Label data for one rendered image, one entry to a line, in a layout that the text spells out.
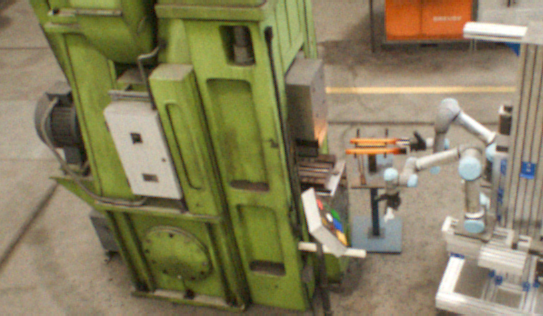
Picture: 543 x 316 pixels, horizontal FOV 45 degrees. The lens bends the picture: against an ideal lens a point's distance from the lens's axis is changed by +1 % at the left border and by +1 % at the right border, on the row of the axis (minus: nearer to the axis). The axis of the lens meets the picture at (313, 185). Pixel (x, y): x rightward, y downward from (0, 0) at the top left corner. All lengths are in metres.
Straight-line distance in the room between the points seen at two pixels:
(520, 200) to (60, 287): 3.56
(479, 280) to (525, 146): 1.19
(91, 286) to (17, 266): 0.76
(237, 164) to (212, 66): 0.72
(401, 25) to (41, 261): 4.52
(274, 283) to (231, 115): 1.39
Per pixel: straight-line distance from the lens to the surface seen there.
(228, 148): 3.97
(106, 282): 5.44
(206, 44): 3.55
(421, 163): 3.87
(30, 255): 5.99
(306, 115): 3.88
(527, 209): 4.17
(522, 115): 3.77
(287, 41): 3.82
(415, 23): 7.61
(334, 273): 4.82
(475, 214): 3.87
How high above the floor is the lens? 3.69
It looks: 40 degrees down
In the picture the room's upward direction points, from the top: 8 degrees counter-clockwise
